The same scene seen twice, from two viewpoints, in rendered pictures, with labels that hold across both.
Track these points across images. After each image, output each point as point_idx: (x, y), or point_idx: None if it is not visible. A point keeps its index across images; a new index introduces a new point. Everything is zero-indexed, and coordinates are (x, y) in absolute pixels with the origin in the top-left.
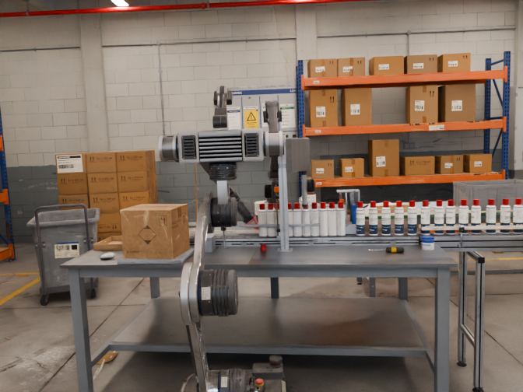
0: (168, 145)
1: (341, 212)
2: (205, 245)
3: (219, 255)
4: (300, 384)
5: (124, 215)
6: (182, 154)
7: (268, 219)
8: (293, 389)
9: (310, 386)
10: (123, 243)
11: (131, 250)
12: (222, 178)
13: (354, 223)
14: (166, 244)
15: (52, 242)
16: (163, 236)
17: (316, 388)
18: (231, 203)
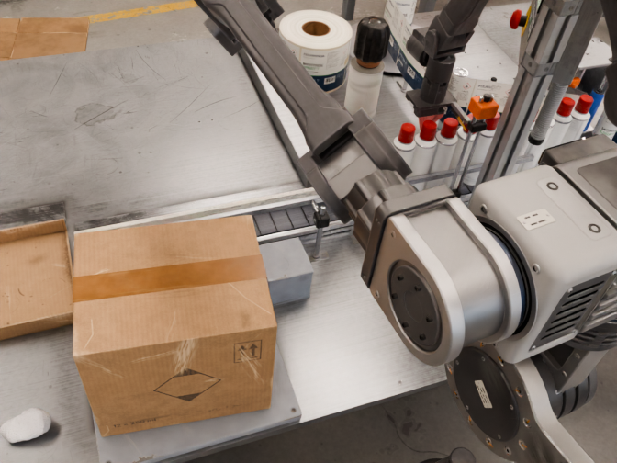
0: (486, 325)
1: (584, 124)
2: (295, 288)
3: (345, 317)
4: (420, 399)
5: (94, 365)
6: (535, 339)
7: (420, 164)
8: (415, 417)
9: (436, 398)
10: (98, 415)
11: (131, 420)
12: (616, 344)
13: (584, 129)
14: (254, 389)
15: None
16: (246, 378)
17: (449, 401)
18: (590, 374)
